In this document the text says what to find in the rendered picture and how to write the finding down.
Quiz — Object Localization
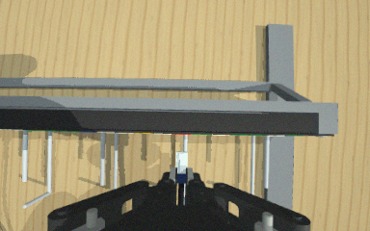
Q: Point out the white and blue cable plug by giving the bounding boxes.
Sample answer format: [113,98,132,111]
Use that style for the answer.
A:
[176,151,188,184]

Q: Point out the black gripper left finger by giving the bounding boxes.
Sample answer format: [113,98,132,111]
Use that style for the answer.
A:
[47,167,177,231]

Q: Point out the black patch cord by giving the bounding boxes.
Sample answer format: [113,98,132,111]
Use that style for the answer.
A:
[177,184,184,205]

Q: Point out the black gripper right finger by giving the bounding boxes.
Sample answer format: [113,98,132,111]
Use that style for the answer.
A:
[185,167,310,231]

